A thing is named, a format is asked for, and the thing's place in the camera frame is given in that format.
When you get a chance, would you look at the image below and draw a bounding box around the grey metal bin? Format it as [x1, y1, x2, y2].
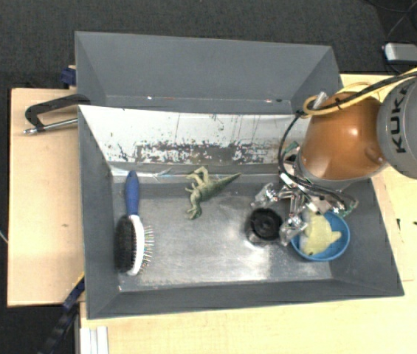
[74, 30, 405, 320]

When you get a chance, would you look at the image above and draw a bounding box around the blue handled hair brush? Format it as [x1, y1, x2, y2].
[113, 170, 155, 277]

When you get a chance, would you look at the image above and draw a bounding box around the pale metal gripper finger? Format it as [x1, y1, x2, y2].
[254, 182, 281, 209]
[278, 214, 309, 247]

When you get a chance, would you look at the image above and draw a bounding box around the green toy dinosaur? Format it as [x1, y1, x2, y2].
[185, 166, 242, 221]

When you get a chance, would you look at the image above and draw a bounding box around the black round disc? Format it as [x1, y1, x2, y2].
[247, 207, 283, 242]

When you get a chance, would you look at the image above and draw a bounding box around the blue bowl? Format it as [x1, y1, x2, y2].
[289, 209, 351, 263]

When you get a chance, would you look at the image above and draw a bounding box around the pale brown flat board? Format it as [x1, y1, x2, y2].
[7, 88, 86, 308]

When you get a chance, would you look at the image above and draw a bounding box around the pale yellow soft toy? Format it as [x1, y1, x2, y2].
[299, 212, 343, 257]

